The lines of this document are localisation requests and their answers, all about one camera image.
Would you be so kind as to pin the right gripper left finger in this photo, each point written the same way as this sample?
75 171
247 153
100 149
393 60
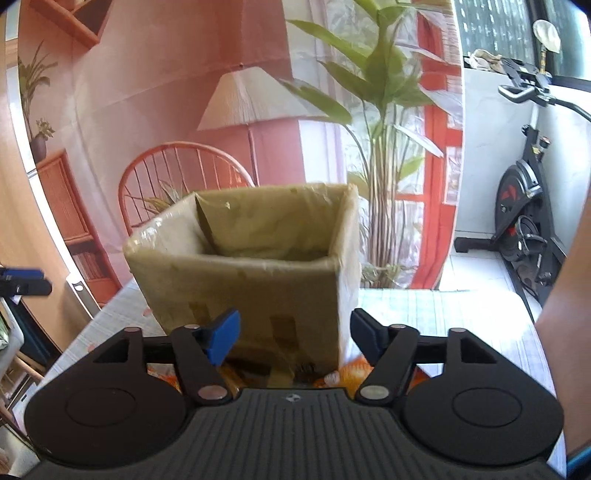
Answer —
203 346

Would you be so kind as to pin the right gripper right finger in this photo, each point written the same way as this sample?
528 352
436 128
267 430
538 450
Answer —
376 341

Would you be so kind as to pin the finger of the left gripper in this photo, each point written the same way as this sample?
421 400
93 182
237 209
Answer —
26 274
24 287

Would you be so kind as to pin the orange corn chip bag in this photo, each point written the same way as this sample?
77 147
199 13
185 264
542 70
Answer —
365 371

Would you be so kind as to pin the red orange snack bag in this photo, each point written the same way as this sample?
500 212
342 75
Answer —
233 382

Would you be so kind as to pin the plaid blue tablecloth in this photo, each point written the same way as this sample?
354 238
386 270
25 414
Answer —
140 407

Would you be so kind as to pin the cardboard box with plastic liner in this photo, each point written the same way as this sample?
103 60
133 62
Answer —
287 258

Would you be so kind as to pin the wooden door panel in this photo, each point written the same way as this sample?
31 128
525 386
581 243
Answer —
565 331

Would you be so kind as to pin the black exercise bike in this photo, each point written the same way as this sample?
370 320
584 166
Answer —
524 226

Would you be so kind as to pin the crumpled cloth on ledge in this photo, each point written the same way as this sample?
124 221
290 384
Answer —
484 60

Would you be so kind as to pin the white round lamp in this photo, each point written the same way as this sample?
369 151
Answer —
547 35

